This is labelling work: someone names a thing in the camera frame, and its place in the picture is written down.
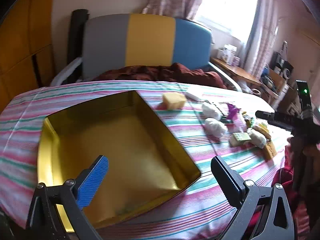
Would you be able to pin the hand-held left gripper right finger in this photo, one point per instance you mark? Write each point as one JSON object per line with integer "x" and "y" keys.
{"x": 228, "y": 182}

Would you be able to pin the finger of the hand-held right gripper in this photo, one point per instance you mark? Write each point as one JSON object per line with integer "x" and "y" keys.
{"x": 265, "y": 115}

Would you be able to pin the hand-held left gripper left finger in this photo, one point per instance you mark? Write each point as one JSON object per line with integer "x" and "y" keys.
{"x": 93, "y": 180}

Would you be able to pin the white plastic bag wad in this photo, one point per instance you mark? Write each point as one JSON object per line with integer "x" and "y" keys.
{"x": 216, "y": 127}
{"x": 211, "y": 110}
{"x": 258, "y": 138}

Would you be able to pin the pink and purple toy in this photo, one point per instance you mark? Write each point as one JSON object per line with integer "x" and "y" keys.
{"x": 240, "y": 123}

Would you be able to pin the purple foil wrapper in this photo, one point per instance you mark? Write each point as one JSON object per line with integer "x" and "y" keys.
{"x": 233, "y": 110}

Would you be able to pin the small green and white box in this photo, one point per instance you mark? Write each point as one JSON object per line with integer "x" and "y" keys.
{"x": 240, "y": 139}

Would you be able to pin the brown sponge block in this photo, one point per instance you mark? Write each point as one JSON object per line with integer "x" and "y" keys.
{"x": 270, "y": 150}

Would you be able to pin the gold metal tin box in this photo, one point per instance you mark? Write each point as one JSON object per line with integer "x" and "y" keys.
{"x": 125, "y": 142}

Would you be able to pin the yellow sponge block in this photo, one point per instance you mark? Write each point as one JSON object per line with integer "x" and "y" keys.
{"x": 174, "y": 101}

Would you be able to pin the cardboard box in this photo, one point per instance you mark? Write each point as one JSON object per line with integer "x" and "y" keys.
{"x": 277, "y": 78}

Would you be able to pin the black and white fan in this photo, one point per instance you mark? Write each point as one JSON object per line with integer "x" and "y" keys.
{"x": 285, "y": 71}

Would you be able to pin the wooden bedside desk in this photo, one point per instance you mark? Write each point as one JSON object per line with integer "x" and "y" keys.
{"x": 235, "y": 70}

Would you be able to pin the person's red clothing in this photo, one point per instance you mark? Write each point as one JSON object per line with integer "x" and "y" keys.
{"x": 285, "y": 185}

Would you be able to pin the purple and white box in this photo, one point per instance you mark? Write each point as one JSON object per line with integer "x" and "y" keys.
{"x": 236, "y": 60}

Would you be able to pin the white carton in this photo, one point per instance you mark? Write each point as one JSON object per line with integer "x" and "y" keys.
{"x": 229, "y": 52}

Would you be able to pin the dark red blanket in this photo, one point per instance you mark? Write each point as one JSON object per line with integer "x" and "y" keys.
{"x": 175, "y": 73}

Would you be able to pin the bright window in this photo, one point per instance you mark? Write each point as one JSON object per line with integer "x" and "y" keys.
{"x": 230, "y": 7}

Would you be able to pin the orange wooden wardrobe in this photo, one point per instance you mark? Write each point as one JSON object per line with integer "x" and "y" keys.
{"x": 20, "y": 55}

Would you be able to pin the grey bed rail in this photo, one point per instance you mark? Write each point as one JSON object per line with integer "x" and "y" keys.
{"x": 227, "y": 78}

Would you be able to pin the white bed rail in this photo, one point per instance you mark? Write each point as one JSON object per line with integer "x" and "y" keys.
{"x": 67, "y": 70}

